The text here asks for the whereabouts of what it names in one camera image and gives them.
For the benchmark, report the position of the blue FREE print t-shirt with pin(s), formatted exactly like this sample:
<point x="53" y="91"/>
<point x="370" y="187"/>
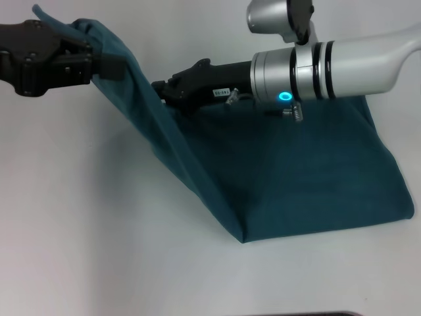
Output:
<point x="263" y="171"/>

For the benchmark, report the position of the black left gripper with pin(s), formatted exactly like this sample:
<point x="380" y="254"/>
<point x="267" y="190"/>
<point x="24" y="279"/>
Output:
<point x="29" y="59"/>

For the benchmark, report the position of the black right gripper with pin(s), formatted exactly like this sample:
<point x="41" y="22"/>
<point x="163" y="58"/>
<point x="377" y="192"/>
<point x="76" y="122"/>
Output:
<point x="210" y="84"/>

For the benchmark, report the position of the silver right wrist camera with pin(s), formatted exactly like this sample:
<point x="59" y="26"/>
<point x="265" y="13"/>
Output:
<point x="279" y="18"/>

